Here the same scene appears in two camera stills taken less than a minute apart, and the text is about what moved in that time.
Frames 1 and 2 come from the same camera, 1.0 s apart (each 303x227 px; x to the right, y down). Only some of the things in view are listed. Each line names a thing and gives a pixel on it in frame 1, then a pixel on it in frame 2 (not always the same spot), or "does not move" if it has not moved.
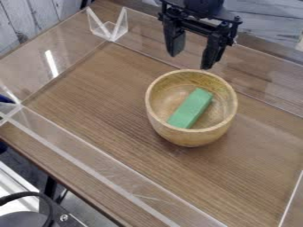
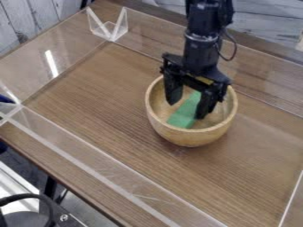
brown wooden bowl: x=168 y=90 does not move
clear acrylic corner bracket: x=108 y=30 does not move
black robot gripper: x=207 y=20 to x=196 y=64
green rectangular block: x=190 y=108 does not move
